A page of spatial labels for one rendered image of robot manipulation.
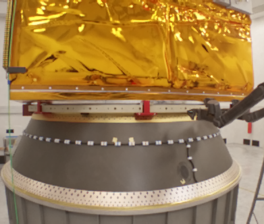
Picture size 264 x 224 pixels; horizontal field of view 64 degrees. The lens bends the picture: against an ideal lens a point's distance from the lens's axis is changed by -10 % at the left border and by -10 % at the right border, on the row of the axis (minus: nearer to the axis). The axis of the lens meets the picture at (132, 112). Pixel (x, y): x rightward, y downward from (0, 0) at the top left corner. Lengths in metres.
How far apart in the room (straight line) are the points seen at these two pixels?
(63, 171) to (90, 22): 0.89
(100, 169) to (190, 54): 0.99
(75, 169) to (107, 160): 0.19
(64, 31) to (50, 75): 0.26
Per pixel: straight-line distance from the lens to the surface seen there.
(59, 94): 1.35
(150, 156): 1.38
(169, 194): 1.36
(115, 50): 1.41
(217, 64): 1.86
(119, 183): 1.33
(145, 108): 1.41
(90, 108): 1.44
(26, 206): 1.67
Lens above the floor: 1.71
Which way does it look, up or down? 2 degrees down
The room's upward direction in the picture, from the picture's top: straight up
